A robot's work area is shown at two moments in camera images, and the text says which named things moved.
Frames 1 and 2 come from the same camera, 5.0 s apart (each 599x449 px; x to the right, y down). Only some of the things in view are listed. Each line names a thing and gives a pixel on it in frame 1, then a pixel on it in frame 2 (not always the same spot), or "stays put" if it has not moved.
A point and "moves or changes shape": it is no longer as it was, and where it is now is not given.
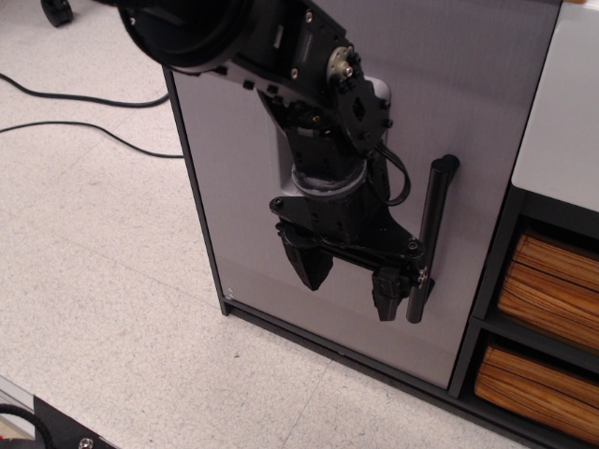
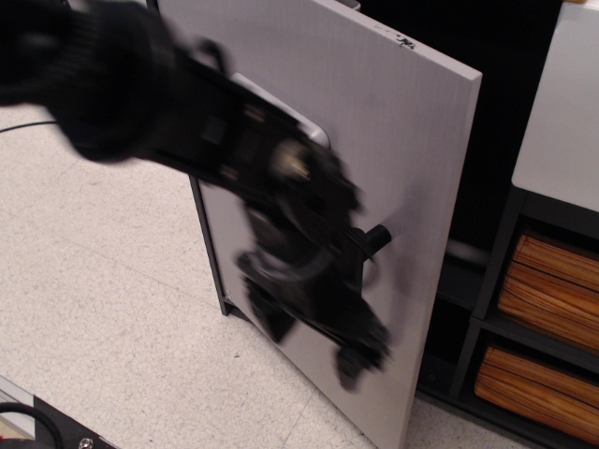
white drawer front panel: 559,154 stays put
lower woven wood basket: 558,397 stays put
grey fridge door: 463,76 moves or changes shape
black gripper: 346,206 to 304,263
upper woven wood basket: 555,287 stays put
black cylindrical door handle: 423,278 moves or changes shape
